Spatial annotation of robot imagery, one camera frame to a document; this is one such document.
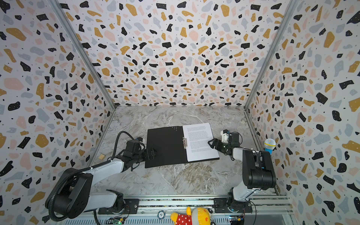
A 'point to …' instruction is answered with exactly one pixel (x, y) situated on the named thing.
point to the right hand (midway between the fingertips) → (211, 141)
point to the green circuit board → (117, 220)
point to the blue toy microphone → (269, 145)
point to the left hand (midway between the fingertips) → (152, 151)
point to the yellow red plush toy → (198, 216)
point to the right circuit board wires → (236, 218)
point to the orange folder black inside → (170, 144)
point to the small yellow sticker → (101, 156)
